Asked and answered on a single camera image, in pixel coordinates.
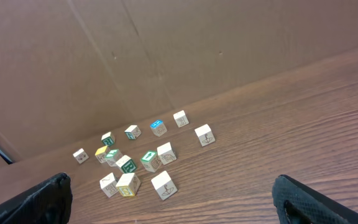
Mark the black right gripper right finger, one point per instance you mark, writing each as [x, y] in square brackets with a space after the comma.
[297, 203]

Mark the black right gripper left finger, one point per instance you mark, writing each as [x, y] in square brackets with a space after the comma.
[49, 202]

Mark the cream block red letter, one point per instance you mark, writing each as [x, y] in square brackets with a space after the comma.
[108, 185]

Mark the yellow S wooden block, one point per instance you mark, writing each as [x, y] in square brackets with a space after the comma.
[128, 185]

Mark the green R wooden block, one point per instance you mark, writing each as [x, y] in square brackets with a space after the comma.
[126, 164]

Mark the green top wooden block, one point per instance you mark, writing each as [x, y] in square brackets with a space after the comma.
[151, 161]

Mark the cream turtle wooden block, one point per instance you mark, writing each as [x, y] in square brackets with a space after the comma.
[166, 153]

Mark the small cream block far left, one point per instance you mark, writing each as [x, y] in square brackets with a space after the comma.
[80, 155]

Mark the yellow top wooden block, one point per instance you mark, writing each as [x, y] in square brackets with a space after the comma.
[101, 154]

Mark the mint green top block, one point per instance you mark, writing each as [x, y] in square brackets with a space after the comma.
[112, 157]

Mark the green H wooden block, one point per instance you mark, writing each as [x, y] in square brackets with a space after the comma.
[108, 139]

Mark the teal letter wooden block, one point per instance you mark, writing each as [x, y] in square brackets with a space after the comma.
[133, 132]

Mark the cream umbrella block far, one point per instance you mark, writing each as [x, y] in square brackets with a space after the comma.
[205, 135]

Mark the cream umbrella block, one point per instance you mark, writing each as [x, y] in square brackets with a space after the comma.
[164, 186]
[205, 135]

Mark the cream umbrella block near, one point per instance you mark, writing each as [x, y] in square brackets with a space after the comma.
[164, 186]

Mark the blue top wooden block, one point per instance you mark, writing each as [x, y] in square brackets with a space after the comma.
[158, 128]

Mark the cream block with drawing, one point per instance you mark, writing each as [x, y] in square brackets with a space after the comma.
[180, 119]

